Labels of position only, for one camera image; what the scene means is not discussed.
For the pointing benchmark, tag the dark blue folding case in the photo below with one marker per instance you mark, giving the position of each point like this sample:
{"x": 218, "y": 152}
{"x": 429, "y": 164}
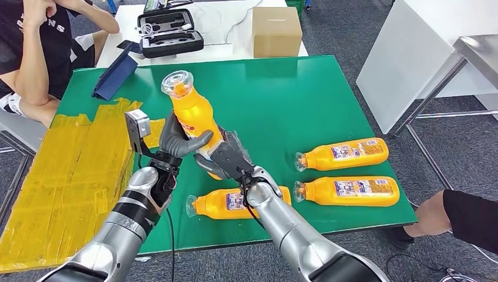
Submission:
{"x": 114, "y": 76}

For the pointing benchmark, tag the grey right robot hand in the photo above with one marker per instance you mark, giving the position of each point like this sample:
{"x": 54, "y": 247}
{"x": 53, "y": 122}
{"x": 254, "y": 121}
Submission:
{"x": 231, "y": 161}

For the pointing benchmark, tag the white adapter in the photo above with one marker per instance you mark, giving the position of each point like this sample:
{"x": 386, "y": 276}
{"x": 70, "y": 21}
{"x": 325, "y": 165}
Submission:
{"x": 186, "y": 26}

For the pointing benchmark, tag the steel frame table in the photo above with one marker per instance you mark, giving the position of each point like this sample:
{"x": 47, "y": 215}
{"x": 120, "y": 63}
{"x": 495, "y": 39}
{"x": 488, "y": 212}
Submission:
{"x": 478, "y": 50}

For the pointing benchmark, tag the brown cardboard box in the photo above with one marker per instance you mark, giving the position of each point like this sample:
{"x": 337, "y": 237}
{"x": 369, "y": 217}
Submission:
{"x": 276, "y": 35}

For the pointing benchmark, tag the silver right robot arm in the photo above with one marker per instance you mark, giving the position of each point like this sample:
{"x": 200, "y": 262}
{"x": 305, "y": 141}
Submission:
{"x": 288, "y": 229}

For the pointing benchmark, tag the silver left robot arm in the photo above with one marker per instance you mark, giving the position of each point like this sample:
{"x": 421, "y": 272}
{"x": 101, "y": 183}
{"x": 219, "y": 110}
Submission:
{"x": 132, "y": 206}

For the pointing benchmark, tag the large white panel table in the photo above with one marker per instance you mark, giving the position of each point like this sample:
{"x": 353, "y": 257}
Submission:
{"x": 404, "y": 58}

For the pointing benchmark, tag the grey metal stool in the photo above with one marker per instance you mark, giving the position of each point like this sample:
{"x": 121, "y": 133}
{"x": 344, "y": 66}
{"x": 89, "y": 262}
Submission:
{"x": 23, "y": 134}

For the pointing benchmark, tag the orange detergent bottle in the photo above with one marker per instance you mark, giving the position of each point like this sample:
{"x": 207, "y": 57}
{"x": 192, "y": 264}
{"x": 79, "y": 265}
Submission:
{"x": 212, "y": 208}
{"x": 190, "y": 109}
{"x": 323, "y": 194}
{"x": 350, "y": 161}

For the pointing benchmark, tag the green crate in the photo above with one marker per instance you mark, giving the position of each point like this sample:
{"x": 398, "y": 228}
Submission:
{"x": 295, "y": 6}

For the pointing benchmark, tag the person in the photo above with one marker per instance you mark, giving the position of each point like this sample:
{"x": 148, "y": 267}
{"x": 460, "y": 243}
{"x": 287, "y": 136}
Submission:
{"x": 58, "y": 58}
{"x": 470, "y": 218}

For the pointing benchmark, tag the dark phone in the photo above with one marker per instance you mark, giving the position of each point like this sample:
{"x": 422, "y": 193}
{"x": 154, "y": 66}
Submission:
{"x": 130, "y": 46}

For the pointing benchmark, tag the person's right forearm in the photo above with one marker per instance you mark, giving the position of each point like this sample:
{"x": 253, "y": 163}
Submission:
{"x": 35, "y": 66}

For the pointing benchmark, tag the white paper scrap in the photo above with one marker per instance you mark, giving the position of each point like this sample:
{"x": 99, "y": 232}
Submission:
{"x": 142, "y": 258}

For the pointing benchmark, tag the yellow taped sheet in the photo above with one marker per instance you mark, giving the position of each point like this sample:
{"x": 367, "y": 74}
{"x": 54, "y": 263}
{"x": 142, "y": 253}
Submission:
{"x": 50, "y": 187}

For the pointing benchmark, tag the blue metal frame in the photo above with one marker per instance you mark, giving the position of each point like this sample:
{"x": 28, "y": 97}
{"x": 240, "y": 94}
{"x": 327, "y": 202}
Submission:
{"x": 112, "y": 4}

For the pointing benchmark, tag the person's right hand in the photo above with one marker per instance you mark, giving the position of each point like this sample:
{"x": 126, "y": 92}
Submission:
{"x": 37, "y": 11}

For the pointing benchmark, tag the person's left forearm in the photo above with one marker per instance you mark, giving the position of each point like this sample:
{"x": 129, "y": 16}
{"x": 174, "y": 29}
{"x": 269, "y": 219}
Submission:
{"x": 97, "y": 17}

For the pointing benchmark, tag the green screen device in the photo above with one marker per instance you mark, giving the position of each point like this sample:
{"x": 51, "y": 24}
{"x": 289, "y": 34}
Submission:
{"x": 153, "y": 4}

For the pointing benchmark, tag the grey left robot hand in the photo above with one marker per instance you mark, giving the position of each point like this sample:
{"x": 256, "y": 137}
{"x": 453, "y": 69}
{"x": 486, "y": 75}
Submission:
{"x": 171, "y": 140}

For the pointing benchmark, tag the open black hard case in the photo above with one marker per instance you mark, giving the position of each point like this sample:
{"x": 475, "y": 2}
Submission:
{"x": 171, "y": 46}

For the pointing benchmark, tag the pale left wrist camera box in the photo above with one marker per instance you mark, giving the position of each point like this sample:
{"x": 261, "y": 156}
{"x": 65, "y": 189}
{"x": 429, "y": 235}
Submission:
{"x": 136, "y": 128}

